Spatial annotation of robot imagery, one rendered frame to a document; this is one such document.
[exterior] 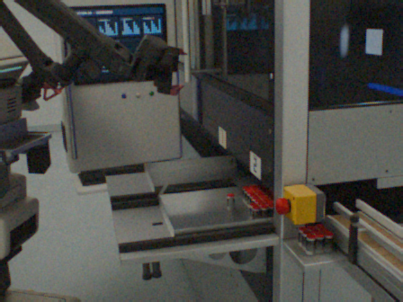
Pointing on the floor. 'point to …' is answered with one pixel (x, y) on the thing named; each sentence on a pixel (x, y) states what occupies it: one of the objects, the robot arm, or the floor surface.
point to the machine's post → (290, 134)
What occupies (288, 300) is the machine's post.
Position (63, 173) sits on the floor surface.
